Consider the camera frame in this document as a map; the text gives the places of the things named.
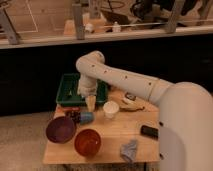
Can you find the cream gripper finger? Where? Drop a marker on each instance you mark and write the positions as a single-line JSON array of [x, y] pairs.
[[90, 102]]

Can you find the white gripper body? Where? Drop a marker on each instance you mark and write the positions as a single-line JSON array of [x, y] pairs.
[[87, 86]]

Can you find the dark purple grapes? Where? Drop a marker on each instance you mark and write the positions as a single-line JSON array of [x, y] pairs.
[[75, 116]]

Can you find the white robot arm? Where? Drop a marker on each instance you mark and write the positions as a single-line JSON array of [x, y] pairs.
[[185, 112]]

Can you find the purple bowl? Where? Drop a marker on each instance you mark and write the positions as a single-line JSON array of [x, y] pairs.
[[61, 130]]

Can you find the orange bowl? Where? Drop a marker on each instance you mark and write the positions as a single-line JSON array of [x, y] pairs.
[[87, 142]]

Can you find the blue cup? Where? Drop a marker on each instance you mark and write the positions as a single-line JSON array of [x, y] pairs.
[[86, 117]]

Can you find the white paper cup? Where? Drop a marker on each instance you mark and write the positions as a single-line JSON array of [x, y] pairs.
[[110, 108]]

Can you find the green plastic tray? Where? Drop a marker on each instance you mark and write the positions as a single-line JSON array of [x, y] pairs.
[[76, 100]]

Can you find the red marker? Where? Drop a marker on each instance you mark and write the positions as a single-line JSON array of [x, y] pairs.
[[67, 109]]

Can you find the small black square object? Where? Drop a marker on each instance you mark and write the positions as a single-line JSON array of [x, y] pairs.
[[130, 96]]

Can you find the yellow banana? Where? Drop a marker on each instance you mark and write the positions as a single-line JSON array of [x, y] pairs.
[[130, 105]]

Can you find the crumpled grey cloth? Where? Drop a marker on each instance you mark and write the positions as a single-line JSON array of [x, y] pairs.
[[128, 151]]

